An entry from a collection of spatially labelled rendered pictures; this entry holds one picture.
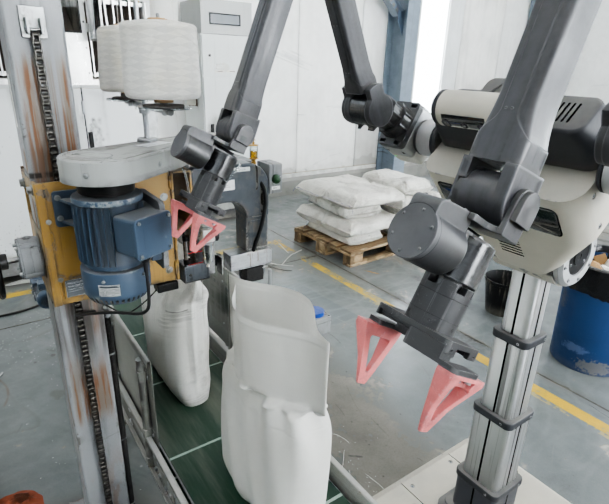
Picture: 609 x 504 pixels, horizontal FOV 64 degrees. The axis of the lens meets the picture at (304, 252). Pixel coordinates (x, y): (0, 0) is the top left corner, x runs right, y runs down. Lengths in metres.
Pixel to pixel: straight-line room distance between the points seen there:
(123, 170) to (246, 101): 0.29
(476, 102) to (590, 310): 2.24
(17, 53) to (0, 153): 2.74
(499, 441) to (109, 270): 1.15
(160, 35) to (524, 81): 0.75
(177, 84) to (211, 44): 4.03
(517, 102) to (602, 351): 2.72
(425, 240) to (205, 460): 1.41
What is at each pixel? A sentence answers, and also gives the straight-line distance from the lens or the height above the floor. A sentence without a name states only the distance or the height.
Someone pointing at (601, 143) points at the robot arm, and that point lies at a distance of 0.85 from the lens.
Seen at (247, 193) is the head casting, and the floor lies 1.25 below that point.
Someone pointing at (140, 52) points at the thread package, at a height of 1.62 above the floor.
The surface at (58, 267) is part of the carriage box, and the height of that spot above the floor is 1.13.
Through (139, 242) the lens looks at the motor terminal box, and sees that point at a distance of 1.05.
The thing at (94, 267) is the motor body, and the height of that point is 1.18.
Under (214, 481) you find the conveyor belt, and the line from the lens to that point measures 1.70.
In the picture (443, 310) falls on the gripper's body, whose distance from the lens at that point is 0.53.
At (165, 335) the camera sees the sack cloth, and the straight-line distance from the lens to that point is 1.85.
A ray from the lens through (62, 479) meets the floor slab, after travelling 2.39.
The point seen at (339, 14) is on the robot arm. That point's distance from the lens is 1.13.
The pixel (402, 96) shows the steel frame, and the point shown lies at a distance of 7.03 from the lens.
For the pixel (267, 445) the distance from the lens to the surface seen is 1.32.
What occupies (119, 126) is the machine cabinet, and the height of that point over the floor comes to 1.12.
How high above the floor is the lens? 1.61
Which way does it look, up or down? 21 degrees down
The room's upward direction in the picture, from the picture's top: 2 degrees clockwise
